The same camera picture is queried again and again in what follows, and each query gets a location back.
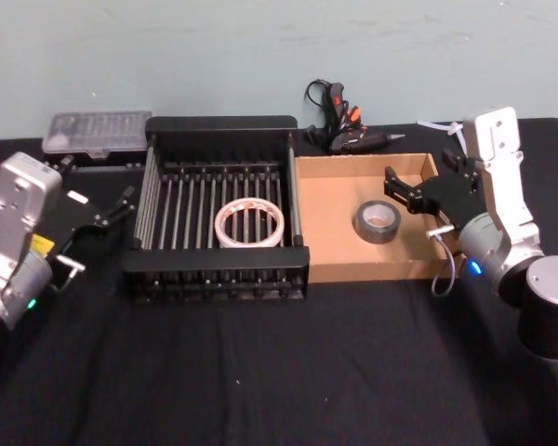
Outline white tape roll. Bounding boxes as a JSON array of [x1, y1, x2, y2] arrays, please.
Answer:
[[213, 198, 286, 249]]

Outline right wrist thin cable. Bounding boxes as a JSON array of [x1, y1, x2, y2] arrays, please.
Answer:
[[426, 224, 466, 297]]

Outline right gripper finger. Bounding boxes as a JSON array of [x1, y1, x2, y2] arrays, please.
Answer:
[[441, 147, 481, 181], [383, 164, 429, 216]]

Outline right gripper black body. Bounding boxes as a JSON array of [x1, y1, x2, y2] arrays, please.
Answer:
[[418, 172, 495, 230]]

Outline shallow brown cardboard tray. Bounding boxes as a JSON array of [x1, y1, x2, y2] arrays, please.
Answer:
[[293, 151, 469, 284]]

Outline small white three-armed plastic piece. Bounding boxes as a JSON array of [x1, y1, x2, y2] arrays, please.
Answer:
[[417, 119, 467, 151]]

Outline left wrist thin cable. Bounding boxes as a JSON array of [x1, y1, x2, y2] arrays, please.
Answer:
[[50, 254, 86, 294]]

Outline black table cloth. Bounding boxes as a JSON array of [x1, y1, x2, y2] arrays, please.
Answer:
[[0, 116, 558, 446]]

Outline black rack with steel bars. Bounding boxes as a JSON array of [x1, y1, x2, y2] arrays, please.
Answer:
[[119, 114, 311, 306]]

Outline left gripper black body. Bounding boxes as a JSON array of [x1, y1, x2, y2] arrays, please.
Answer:
[[29, 187, 112, 266]]

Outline wrist thin cable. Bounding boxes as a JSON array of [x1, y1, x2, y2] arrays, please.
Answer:
[[50, 254, 86, 294], [426, 224, 466, 297]]

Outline clear plastic case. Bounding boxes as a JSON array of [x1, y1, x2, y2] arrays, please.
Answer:
[[41, 110, 153, 172]]

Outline black corded tool orange parts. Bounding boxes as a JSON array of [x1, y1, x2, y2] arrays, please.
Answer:
[[303, 79, 406, 155]]

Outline silver tape roll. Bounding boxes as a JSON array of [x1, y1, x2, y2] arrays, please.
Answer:
[[352, 200, 402, 245]]

